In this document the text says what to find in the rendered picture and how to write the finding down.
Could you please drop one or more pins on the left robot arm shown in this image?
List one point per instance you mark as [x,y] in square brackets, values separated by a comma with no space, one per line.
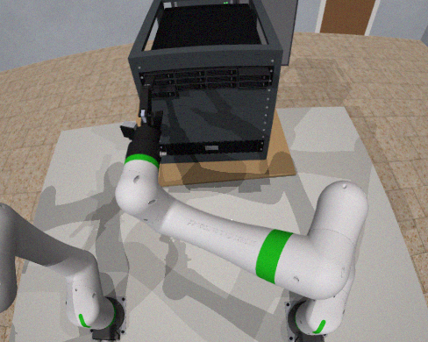
[85,305]

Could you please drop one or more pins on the flat brown cardboard sheet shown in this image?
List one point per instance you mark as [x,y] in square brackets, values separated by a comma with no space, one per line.
[278,163]

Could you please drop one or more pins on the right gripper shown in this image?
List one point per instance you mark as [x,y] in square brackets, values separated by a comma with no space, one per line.
[146,131]

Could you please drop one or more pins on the black metal rack frame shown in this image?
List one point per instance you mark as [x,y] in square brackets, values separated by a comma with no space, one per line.
[211,124]

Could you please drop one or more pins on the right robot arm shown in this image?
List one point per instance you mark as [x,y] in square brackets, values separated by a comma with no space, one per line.
[316,266]

